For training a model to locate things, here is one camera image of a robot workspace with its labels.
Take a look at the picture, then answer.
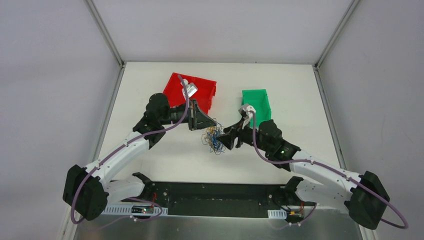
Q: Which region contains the red plastic bin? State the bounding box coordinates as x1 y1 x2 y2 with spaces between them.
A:
163 72 217 114

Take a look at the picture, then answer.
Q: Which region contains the green plastic bin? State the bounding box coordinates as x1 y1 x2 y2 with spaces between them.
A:
241 89 272 127

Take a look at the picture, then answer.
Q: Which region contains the coloured wire bundle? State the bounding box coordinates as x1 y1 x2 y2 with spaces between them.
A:
201 118 229 156

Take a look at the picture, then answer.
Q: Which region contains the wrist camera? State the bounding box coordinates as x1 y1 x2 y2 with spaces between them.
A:
238 103 256 129
181 78 198 99

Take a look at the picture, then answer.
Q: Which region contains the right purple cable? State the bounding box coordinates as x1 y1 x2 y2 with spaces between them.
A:
248 110 409 230

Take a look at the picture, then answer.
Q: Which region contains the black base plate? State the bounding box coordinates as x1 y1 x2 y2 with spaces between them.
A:
137 181 301 218

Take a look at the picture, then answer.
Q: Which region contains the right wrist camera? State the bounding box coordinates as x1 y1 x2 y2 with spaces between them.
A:
238 103 256 129

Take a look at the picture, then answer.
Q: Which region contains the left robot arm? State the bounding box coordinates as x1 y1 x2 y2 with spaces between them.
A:
62 93 217 224

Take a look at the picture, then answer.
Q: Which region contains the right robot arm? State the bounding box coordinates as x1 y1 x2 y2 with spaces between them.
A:
217 120 390 230

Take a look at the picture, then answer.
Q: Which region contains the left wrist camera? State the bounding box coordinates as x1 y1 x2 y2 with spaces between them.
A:
181 78 198 99

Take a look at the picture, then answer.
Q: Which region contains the purple cable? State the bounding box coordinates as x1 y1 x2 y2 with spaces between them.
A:
70 74 191 225
248 110 409 230

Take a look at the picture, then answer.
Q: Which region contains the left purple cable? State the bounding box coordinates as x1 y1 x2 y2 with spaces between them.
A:
70 74 191 225

